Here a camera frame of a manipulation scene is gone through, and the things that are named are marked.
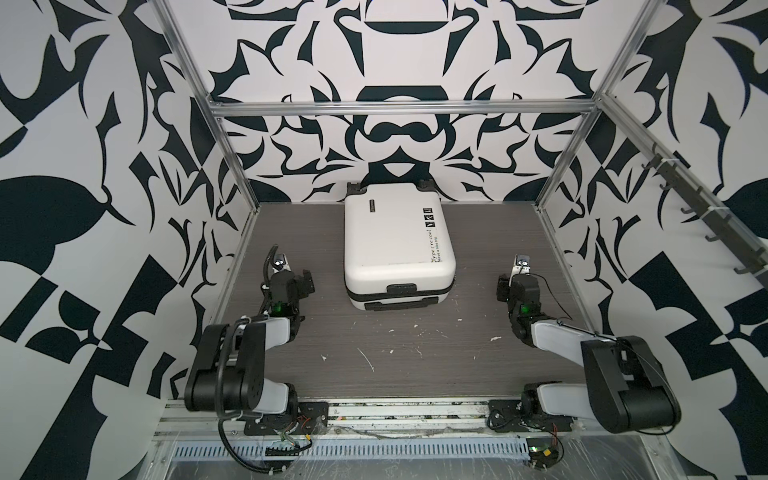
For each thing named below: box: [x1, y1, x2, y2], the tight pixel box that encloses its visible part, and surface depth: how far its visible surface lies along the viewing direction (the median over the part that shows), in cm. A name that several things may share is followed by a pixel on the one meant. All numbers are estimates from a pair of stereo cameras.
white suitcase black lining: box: [343, 180, 457, 310], surface depth 86 cm
